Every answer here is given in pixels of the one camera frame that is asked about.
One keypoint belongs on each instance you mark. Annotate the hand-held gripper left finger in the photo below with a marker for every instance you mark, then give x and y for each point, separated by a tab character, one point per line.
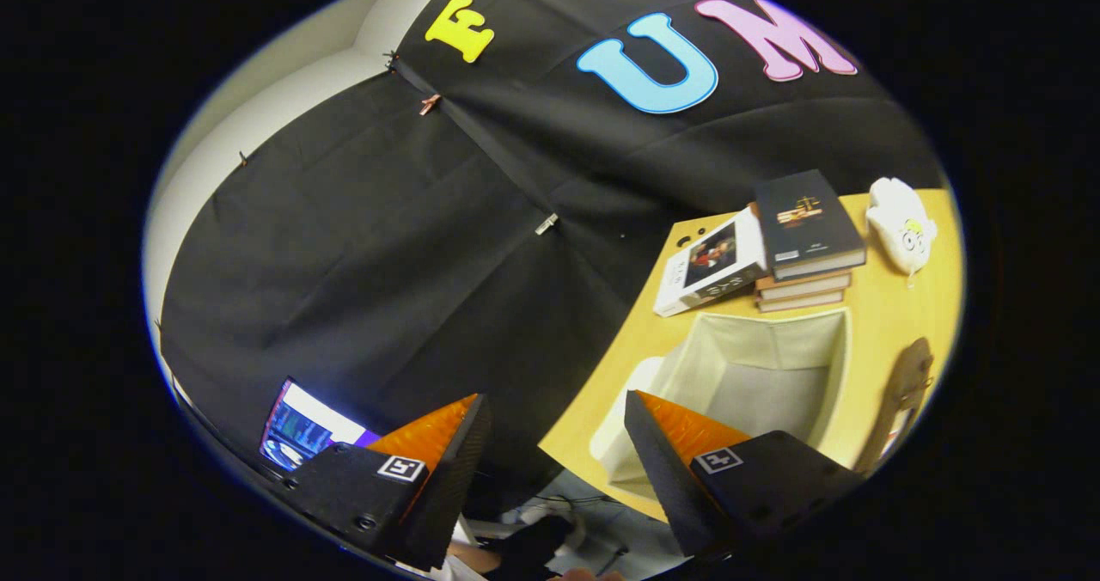
443	495

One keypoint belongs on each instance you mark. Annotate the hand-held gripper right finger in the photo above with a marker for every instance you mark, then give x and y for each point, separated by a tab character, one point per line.
666	478

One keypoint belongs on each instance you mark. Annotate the grey fabric storage box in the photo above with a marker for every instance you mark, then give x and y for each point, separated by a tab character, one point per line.
756	357

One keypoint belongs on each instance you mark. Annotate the brown moccasin shoe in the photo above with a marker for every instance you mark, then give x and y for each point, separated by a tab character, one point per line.
907	383

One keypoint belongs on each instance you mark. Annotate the person's leg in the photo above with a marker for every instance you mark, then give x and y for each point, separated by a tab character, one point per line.
468	557

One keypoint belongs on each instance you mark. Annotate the lit monitor screen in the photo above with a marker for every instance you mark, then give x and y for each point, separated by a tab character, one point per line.
301	426

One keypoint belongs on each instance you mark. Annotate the tan cover book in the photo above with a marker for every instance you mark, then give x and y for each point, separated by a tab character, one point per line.
799	302
803	287

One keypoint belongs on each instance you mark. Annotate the white and black book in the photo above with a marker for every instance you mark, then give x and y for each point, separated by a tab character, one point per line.
713	259

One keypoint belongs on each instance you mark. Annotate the black backdrop cloth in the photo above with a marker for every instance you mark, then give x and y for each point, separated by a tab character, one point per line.
387	263

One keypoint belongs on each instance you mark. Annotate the silver metal clip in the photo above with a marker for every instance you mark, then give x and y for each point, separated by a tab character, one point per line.
546	223

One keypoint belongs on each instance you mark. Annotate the dark hardcover book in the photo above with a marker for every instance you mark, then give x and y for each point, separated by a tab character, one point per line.
803	220

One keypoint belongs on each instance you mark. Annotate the white plush toy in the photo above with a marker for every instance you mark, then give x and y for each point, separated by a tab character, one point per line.
898	220

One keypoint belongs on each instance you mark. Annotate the copper clothespin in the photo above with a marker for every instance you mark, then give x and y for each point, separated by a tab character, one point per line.
430	104

